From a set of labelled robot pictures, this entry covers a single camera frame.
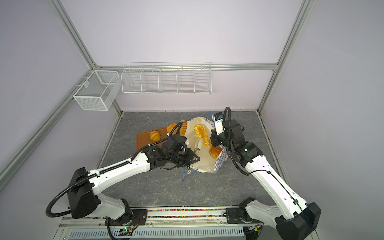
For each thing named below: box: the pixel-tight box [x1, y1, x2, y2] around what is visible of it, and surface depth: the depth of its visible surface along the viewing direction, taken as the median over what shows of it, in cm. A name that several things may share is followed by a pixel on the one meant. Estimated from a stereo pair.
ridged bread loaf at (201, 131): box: [194, 124, 213, 147], surface depth 89 cm
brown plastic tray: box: [136, 127, 168, 152], surface depth 105 cm
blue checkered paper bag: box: [185, 116, 229, 173], surface depth 86 cm
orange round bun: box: [209, 146, 223, 160], surface depth 92 cm
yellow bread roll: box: [149, 130, 161, 142], surface depth 104 cm
